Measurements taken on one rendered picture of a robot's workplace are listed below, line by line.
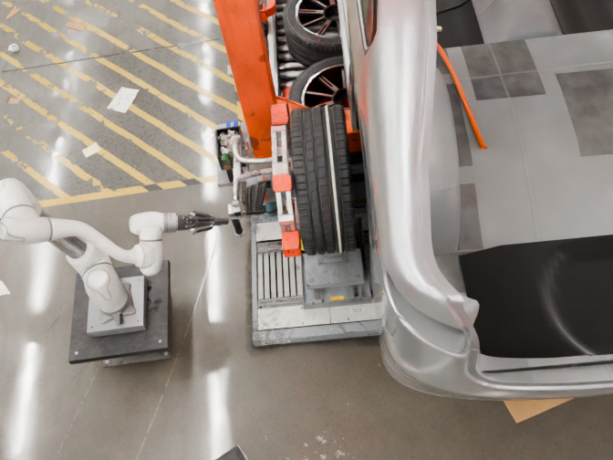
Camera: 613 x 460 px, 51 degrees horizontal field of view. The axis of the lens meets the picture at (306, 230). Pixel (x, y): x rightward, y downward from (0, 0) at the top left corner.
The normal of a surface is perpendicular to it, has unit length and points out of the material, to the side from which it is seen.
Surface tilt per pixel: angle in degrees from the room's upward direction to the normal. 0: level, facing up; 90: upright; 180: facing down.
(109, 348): 0
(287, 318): 0
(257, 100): 90
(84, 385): 0
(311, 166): 26
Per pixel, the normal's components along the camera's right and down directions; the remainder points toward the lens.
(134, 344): -0.09, -0.53
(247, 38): 0.06, 0.85
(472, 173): -0.07, -0.18
